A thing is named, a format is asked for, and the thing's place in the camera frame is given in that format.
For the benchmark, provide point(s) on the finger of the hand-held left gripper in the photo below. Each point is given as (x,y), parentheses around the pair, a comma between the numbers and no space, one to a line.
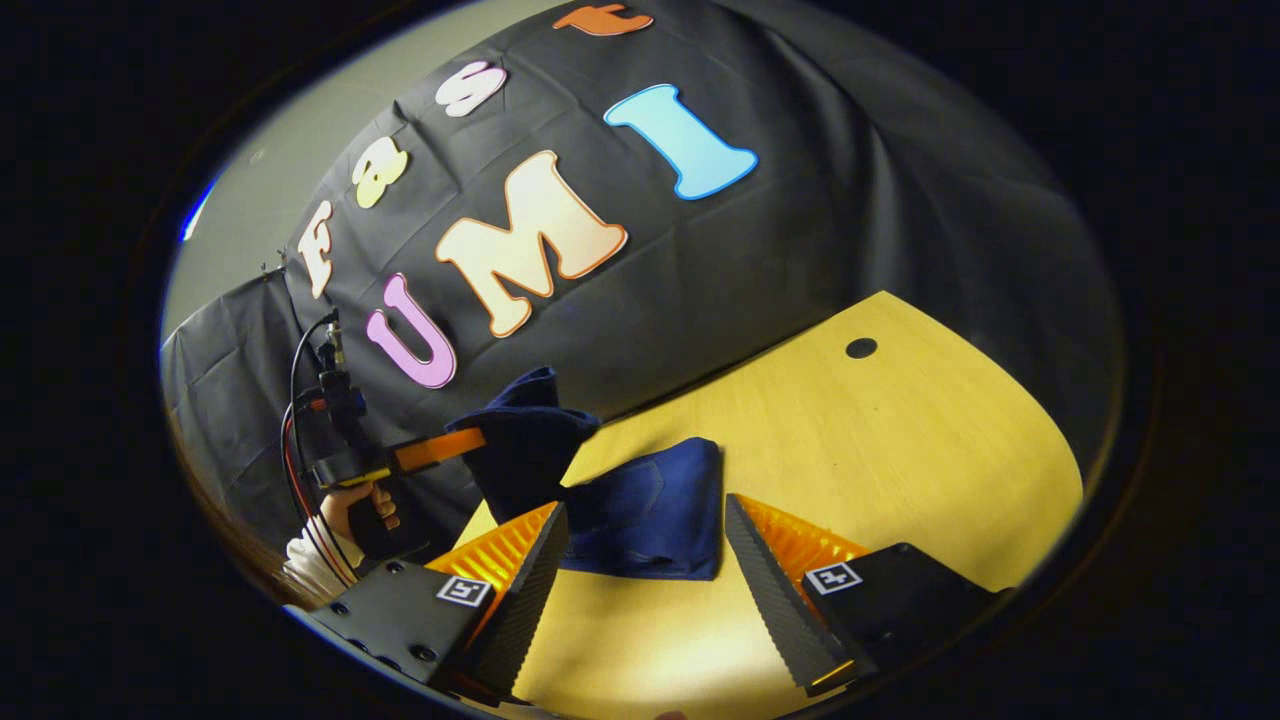
(440,448)

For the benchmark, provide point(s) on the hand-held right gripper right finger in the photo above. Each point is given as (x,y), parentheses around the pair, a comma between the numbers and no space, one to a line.
(770,600)

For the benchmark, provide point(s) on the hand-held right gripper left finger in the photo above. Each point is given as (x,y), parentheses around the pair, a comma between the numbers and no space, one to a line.
(530,600)

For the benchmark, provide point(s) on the blue denim jeans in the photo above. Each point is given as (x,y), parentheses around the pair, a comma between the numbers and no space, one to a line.
(650,510)

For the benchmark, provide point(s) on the black backdrop cloth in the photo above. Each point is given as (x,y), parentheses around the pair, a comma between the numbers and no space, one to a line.
(780,250)

